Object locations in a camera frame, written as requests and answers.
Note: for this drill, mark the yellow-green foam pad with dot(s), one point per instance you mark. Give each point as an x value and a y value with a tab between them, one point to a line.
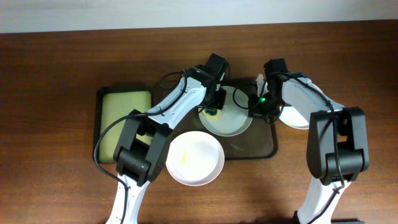
115	106

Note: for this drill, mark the green yellow scrub sponge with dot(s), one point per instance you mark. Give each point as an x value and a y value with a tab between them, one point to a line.
211	114

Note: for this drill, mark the pale blue plate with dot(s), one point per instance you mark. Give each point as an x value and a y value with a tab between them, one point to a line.
230	121

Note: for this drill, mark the pale pink plate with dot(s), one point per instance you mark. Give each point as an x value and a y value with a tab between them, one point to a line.
195	158

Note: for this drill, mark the small black tray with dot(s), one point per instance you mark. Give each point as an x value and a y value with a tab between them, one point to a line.
113	89

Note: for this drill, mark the pale green plate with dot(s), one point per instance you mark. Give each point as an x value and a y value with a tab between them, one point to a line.
292	118

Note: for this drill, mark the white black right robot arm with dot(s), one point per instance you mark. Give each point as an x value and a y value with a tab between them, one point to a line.
337	147

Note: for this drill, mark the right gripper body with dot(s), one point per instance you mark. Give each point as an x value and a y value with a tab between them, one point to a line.
263	106

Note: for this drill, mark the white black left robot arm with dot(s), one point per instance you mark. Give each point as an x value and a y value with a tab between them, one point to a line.
141	150

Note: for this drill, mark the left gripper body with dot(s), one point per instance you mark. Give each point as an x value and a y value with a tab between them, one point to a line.
216	99

